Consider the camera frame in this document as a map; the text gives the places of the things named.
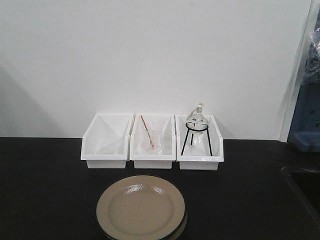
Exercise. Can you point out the middle white plastic bin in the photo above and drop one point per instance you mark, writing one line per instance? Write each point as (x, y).
(167, 155)

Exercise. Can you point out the white plastic bin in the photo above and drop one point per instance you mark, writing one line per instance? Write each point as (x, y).
(198, 157)
(105, 143)
(167, 155)

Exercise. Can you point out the red striped stirring rod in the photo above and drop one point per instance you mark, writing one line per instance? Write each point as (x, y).
(147, 132)

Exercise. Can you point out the right white plastic bin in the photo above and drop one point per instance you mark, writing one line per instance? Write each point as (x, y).
(198, 157)

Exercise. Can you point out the clear glass beaker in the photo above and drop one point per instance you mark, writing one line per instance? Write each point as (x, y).
(152, 135)

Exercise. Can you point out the beige round plate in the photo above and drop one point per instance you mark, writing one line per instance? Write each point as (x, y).
(147, 217)
(140, 185)

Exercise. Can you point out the black wire tripod stand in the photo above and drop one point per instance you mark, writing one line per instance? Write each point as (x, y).
(197, 137)

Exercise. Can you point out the left white plastic bin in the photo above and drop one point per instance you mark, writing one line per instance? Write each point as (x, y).
(105, 143)

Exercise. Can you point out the black lab sink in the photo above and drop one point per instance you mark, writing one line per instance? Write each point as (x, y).
(305, 183)

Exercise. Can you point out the plastic bag of pegs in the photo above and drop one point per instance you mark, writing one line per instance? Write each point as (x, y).
(312, 68)

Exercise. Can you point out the blue-grey pegboard drying rack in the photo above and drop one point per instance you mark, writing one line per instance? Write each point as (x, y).
(304, 131)

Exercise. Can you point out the glass alcohol lamp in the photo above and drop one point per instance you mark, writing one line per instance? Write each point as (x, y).
(196, 122)

